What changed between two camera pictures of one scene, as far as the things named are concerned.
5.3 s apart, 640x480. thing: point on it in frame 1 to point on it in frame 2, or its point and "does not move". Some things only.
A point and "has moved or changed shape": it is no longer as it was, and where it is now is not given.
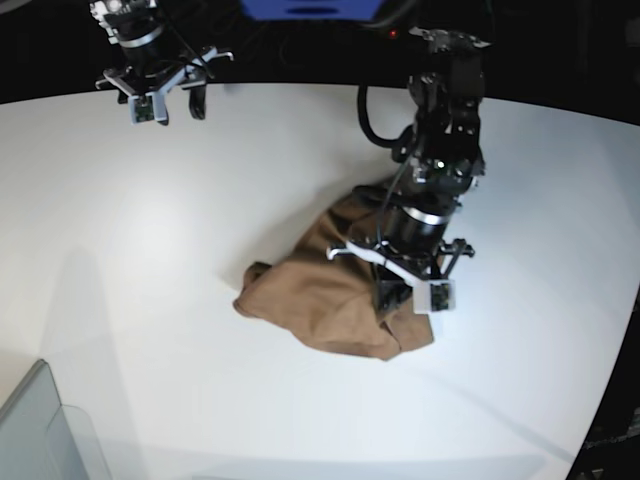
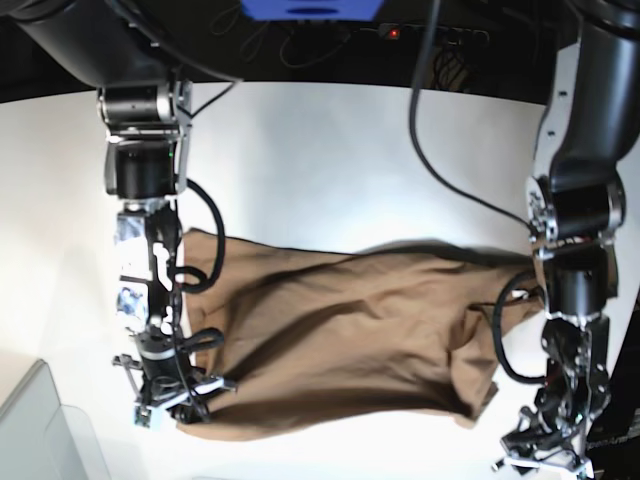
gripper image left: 150,68 to 163,379
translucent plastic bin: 42,439 does not move
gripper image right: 416,251 to 552,436
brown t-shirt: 332,299 has moved or changed shape
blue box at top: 312,10 does not move
